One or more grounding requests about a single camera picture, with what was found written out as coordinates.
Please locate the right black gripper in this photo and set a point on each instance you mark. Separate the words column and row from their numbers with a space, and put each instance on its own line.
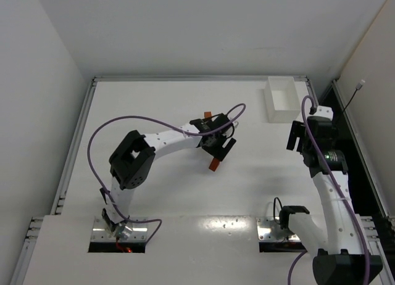
column 296, row 136

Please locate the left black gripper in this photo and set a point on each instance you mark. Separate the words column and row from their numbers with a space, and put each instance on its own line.
column 223, row 140

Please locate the dark red wedge block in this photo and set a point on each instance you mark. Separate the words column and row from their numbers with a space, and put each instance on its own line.
column 214, row 164

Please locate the white perforated plastic box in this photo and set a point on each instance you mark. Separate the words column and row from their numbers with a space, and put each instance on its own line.
column 281, row 99

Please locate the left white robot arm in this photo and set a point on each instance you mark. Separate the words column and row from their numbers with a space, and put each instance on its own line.
column 132, row 160

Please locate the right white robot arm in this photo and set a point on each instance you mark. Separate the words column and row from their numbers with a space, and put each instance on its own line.
column 339, row 254

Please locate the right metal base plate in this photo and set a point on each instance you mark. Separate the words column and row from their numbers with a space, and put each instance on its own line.
column 270, row 232

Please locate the metal base plate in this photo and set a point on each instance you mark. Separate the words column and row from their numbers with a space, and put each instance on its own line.
column 125, row 232
column 270, row 232

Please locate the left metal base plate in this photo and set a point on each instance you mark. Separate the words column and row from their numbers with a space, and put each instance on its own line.
column 125, row 232

